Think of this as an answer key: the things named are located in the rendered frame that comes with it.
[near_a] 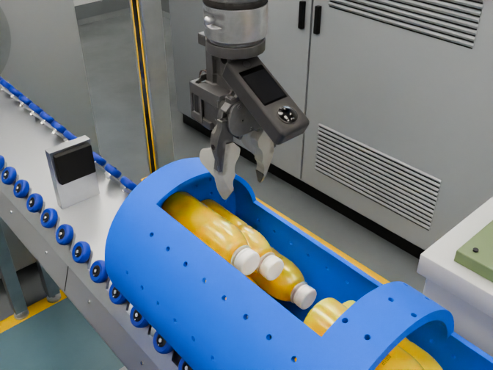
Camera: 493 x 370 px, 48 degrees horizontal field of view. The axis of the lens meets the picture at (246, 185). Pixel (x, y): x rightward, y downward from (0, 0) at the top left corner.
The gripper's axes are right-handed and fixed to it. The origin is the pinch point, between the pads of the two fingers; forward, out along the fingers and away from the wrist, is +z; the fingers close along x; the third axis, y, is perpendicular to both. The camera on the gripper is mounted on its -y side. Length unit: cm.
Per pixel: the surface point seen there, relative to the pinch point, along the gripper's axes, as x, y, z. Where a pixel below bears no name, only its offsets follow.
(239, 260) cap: 1.2, 0.1, 13.0
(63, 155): 2, 59, 22
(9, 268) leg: 6, 129, 102
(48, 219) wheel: 10, 54, 32
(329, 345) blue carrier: 6.6, -22.0, 7.7
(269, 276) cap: -4.3, -0.8, 19.1
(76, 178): 0, 59, 28
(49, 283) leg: -7, 129, 118
